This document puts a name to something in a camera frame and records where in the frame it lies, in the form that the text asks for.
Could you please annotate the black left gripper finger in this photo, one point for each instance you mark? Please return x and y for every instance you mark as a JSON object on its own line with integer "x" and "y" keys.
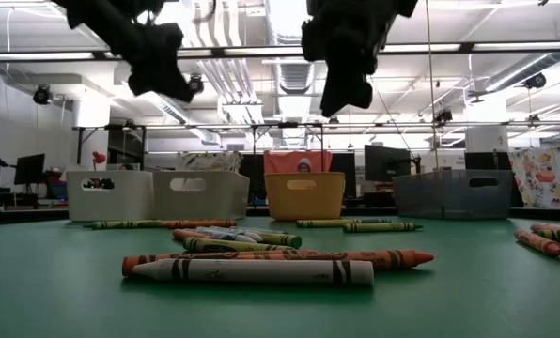
{"x": 179, "y": 87}
{"x": 146, "y": 85}

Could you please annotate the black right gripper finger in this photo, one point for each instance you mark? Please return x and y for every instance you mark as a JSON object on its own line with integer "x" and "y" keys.
{"x": 337, "y": 91}
{"x": 361, "y": 91}

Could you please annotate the blue crayon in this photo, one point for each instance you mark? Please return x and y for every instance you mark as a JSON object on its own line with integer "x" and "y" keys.
{"x": 256, "y": 230}
{"x": 378, "y": 221}

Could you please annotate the yellow green crayon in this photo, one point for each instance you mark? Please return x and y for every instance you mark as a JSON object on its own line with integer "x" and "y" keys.
{"x": 223, "y": 245}
{"x": 322, "y": 223}

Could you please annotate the orange crayon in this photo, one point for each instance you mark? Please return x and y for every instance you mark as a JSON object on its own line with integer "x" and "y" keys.
{"x": 200, "y": 224}
{"x": 383, "y": 259}
{"x": 191, "y": 256}
{"x": 186, "y": 233}

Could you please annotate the red crayon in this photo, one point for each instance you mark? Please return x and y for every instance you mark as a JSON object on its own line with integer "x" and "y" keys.
{"x": 550, "y": 227}
{"x": 538, "y": 242}

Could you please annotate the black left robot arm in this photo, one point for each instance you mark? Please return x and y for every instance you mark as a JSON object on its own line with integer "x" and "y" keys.
{"x": 97, "y": 9}

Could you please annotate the black ceiling spot lamp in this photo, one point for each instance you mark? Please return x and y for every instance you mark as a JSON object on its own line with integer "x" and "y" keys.
{"x": 42, "y": 95}
{"x": 535, "y": 81}
{"x": 197, "y": 83}

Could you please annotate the white ceiling pipes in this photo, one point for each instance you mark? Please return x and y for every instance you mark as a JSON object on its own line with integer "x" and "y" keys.
{"x": 228, "y": 80}

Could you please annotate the thin hanging pole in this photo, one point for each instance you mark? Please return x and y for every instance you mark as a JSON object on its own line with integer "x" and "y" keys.
{"x": 431, "y": 94}

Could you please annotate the black computer monitor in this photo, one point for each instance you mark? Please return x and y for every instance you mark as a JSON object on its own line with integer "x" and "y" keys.
{"x": 385, "y": 162}
{"x": 486, "y": 159}
{"x": 28, "y": 169}

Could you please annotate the person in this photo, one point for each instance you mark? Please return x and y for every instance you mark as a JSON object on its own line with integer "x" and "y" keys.
{"x": 304, "y": 165}

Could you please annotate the white patterned cloth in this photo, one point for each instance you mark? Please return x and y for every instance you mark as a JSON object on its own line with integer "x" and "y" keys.
{"x": 209, "y": 162}

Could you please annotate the red desk lamp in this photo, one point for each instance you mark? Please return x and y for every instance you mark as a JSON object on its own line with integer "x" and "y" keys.
{"x": 99, "y": 157}

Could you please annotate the orange cloth panel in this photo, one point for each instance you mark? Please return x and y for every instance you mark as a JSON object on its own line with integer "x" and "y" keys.
{"x": 280, "y": 162}

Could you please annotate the long ceiling light bar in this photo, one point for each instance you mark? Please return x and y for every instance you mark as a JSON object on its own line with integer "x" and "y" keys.
{"x": 40, "y": 56}

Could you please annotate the orange plastic bin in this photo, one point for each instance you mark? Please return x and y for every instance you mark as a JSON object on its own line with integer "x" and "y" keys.
{"x": 303, "y": 202}

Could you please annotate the white plastic bin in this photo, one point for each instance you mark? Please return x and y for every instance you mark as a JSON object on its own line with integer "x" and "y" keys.
{"x": 120, "y": 202}

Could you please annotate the light grey plastic bin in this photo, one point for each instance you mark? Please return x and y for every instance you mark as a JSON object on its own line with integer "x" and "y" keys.
{"x": 200, "y": 204}

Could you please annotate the dark grey plastic bin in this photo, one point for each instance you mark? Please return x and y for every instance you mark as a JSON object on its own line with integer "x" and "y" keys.
{"x": 449, "y": 197}

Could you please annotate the white crayon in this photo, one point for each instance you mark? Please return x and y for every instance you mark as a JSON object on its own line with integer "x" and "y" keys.
{"x": 221, "y": 235}
{"x": 261, "y": 272}

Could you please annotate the floral patterned cloth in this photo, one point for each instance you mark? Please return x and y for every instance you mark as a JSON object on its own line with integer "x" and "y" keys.
{"x": 543, "y": 178}

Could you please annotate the white ventilation duct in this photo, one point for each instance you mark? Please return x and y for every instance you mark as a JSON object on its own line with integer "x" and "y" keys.
{"x": 162, "y": 110}

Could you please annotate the small black ceiling camera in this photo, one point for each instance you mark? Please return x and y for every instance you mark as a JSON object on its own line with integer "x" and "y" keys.
{"x": 443, "y": 116}

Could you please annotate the black metal rack frame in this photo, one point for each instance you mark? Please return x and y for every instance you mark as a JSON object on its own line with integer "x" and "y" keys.
{"x": 79, "y": 145}

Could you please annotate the silver air duct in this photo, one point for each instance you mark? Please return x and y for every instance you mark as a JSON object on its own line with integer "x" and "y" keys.
{"x": 519, "y": 70}

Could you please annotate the black aluminium table frame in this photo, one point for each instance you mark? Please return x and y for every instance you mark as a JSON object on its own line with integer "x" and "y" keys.
{"x": 26, "y": 215}

